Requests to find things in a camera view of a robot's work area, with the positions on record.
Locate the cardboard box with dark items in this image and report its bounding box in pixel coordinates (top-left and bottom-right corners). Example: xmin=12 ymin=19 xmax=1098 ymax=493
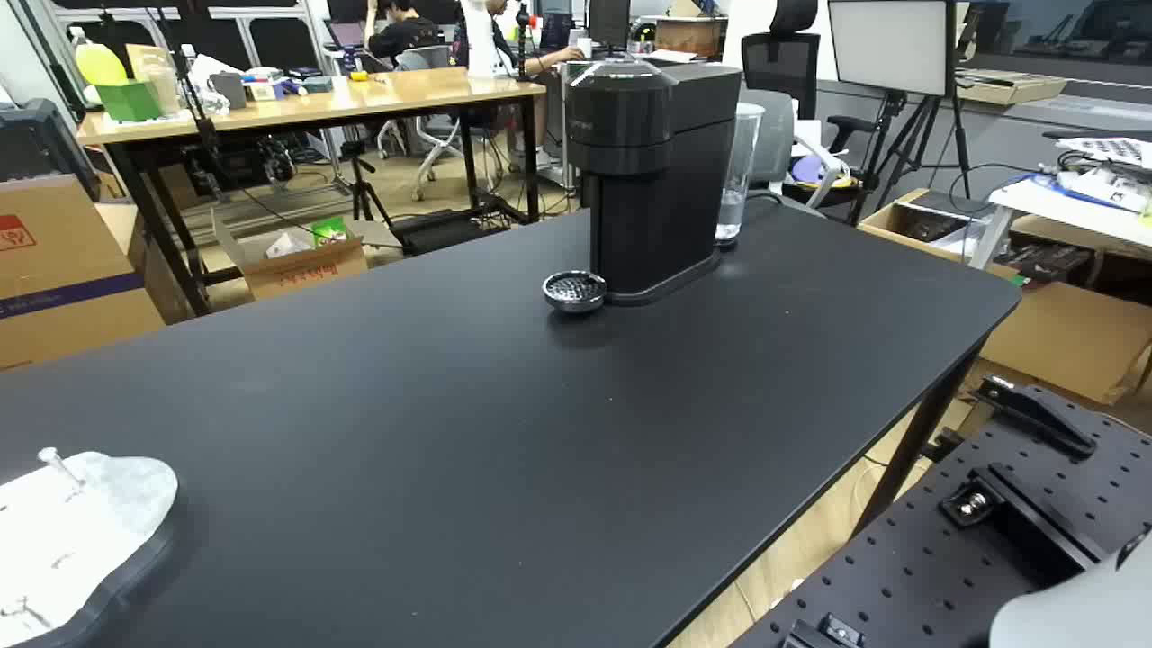
xmin=856 ymin=184 xmax=1023 ymax=272

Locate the clear water tank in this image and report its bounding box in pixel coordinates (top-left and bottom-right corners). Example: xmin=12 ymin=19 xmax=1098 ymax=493
xmin=714 ymin=101 xmax=768 ymax=252

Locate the black office chair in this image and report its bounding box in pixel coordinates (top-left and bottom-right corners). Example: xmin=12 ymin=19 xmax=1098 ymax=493
xmin=737 ymin=0 xmax=826 ymax=124

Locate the green sheet object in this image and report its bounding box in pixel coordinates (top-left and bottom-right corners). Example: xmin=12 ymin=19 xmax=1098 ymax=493
xmin=93 ymin=80 xmax=166 ymax=126

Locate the small black tripod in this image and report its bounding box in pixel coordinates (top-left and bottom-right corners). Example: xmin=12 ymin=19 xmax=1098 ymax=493
xmin=333 ymin=133 xmax=406 ymax=252

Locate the black case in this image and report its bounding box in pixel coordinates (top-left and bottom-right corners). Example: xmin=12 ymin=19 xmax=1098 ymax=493
xmin=0 ymin=97 xmax=100 ymax=200

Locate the cardboard box with red label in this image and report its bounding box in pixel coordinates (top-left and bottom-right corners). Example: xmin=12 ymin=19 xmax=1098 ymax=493
xmin=0 ymin=172 xmax=168 ymax=376

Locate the wooden table with black legs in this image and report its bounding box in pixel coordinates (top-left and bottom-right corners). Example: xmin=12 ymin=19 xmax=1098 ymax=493
xmin=77 ymin=64 xmax=550 ymax=317

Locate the large black tripod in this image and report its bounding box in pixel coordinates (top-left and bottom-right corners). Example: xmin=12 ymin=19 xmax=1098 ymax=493
xmin=855 ymin=0 xmax=976 ymax=226

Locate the flat cardboard box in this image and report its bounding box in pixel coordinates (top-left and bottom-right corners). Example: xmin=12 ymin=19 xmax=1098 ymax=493
xmin=976 ymin=281 xmax=1152 ymax=412

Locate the black perforated breadboard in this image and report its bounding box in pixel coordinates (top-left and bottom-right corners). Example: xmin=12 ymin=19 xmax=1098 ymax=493
xmin=732 ymin=379 xmax=1152 ymax=648

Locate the black clamp bracket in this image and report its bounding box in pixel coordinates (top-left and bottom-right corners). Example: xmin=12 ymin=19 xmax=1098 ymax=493
xmin=976 ymin=376 xmax=1098 ymax=460

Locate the black mount with silver screws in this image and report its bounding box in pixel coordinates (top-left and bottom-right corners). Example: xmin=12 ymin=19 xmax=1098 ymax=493
xmin=935 ymin=472 xmax=1028 ymax=533

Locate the yellow round object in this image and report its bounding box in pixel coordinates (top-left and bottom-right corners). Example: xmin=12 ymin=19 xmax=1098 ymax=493
xmin=69 ymin=41 xmax=132 ymax=91

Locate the white table with papers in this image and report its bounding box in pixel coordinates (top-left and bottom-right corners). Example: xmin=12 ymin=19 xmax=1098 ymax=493
xmin=988 ymin=131 xmax=1152 ymax=262

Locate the open cardboard box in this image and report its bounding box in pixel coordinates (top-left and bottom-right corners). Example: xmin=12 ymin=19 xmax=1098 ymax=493
xmin=234 ymin=215 xmax=372 ymax=302

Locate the black coffee maker machine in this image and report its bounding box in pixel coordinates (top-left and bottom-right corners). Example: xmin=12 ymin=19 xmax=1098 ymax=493
xmin=564 ymin=59 xmax=746 ymax=305

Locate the person in dark shirt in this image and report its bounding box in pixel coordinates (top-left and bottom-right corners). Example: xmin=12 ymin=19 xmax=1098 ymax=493
xmin=360 ymin=0 xmax=459 ymax=64

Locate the small black mount block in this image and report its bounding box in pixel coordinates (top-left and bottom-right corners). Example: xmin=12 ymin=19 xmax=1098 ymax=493
xmin=773 ymin=613 xmax=868 ymax=648

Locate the white board panel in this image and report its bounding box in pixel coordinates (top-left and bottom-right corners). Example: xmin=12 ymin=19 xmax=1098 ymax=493
xmin=826 ymin=0 xmax=957 ymax=101

